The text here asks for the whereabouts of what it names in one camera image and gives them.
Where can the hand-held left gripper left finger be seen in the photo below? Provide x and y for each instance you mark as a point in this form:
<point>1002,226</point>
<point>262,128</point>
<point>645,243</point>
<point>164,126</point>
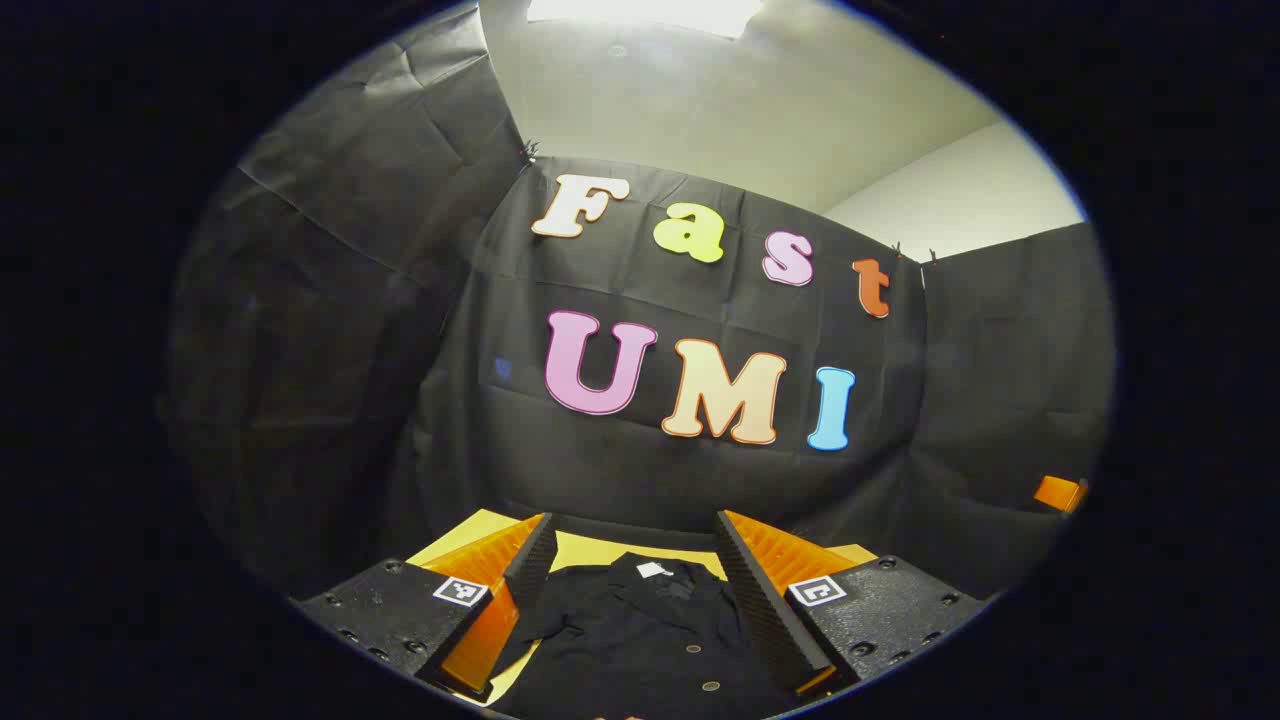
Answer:
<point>535,565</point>

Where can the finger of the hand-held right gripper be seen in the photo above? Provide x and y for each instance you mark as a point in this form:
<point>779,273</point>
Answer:
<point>1058,493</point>

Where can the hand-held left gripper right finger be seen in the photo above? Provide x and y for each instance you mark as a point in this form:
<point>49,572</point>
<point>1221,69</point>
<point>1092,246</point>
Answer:
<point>750,590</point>

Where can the black button shirt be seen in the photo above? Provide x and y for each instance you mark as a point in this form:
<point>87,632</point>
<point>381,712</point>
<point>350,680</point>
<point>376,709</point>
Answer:
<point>640,640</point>

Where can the black backdrop cloth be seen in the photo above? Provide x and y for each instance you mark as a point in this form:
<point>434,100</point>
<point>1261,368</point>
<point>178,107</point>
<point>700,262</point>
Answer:
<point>640,470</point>

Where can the ceiling light panel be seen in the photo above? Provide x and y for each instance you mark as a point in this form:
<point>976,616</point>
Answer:
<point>640,15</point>

